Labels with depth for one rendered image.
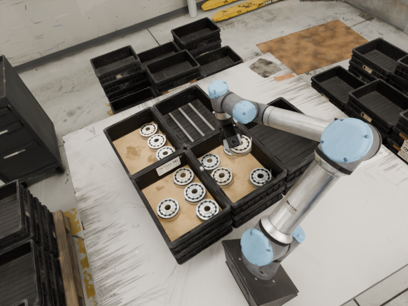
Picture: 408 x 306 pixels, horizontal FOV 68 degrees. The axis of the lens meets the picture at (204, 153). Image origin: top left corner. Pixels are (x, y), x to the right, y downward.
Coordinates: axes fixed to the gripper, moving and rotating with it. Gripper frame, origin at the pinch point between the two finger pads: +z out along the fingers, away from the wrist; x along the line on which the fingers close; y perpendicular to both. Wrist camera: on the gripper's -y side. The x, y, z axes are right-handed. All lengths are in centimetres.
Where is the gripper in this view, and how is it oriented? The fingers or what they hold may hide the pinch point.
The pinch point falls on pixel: (233, 147)
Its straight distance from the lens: 135.7
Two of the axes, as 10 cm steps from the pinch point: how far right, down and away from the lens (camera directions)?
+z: 2.2, 5.7, 7.9
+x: -9.3, 3.8, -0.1
